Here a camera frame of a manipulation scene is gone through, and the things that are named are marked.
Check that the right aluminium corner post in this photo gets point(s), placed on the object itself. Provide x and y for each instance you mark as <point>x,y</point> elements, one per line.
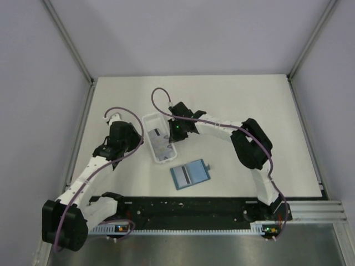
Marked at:
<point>320,25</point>

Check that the silver VIP card middle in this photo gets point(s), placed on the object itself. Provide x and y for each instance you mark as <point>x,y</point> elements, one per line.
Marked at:
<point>157,135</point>

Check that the blue leather card holder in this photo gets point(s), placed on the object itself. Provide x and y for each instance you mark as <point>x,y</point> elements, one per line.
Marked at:
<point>198,172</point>

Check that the aluminium corner post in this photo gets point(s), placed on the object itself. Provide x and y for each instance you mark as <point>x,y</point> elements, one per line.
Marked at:
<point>320,25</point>
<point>63,33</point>

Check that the silver VIP card bottom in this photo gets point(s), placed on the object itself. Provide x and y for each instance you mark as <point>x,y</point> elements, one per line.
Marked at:
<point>164,151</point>

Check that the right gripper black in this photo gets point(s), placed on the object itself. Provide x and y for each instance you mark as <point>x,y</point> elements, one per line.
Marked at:
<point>173,136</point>

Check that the white plastic basket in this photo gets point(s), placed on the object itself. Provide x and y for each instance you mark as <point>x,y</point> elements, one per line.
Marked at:
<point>150,122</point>

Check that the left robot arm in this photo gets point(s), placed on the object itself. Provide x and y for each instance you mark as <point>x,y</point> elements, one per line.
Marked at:
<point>67,220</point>

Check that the left aluminium corner post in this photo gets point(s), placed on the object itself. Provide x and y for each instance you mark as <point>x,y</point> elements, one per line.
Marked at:
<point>63,33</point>

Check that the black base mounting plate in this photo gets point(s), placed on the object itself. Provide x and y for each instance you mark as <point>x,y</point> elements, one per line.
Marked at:
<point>249,209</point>

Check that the silver VIP card top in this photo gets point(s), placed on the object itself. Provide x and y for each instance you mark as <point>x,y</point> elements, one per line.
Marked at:
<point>181,176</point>

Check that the grey slotted cable duct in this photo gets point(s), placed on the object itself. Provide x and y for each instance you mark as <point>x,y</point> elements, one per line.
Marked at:
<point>113,229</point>

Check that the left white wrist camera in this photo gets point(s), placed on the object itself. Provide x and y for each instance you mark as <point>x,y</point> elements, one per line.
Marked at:
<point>112,118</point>

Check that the aluminium frame rail front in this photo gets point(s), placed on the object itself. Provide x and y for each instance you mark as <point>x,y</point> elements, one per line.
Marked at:
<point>317,212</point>

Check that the silver vip card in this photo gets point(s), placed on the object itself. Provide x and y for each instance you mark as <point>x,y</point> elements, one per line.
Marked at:
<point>181,176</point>
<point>157,135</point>
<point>164,151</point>

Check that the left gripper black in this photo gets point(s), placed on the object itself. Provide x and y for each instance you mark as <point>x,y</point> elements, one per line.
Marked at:
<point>135,136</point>

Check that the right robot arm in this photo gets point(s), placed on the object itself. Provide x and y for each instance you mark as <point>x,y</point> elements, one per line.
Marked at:
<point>252,146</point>

